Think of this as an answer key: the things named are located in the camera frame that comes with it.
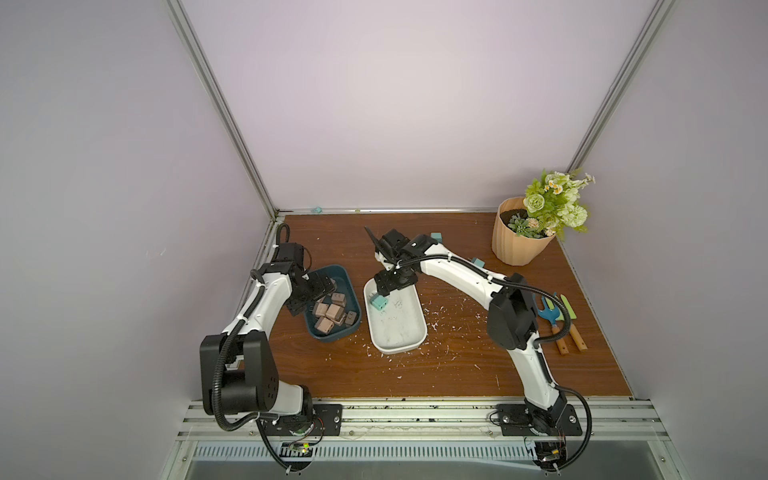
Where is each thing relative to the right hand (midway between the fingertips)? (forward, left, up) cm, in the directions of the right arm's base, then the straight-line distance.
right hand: (387, 284), depth 88 cm
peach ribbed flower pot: (+15, -39, 0) cm, 42 cm away
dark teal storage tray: (+4, +15, -7) cm, 17 cm away
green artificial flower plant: (+19, -48, +16) cm, 54 cm away
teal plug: (-3, +3, -7) cm, 8 cm away
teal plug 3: (+15, -31, -9) cm, 36 cm away
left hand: (-3, +18, -1) cm, 19 cm away
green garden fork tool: (-4, -58, -11) cm, 59 cm away
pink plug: (-11, +19, -7) cm, 23 cm away
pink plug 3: (-2, +15, -6) cm, 17 cm away
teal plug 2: (+25, -17, -8) cm, 32 cm away
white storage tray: (-8, -4, -10) cm, 14 cm away
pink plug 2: (-5, +21, -6) cm, 22 cm away
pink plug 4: (-9, +11, -5) cm, 15 cm away
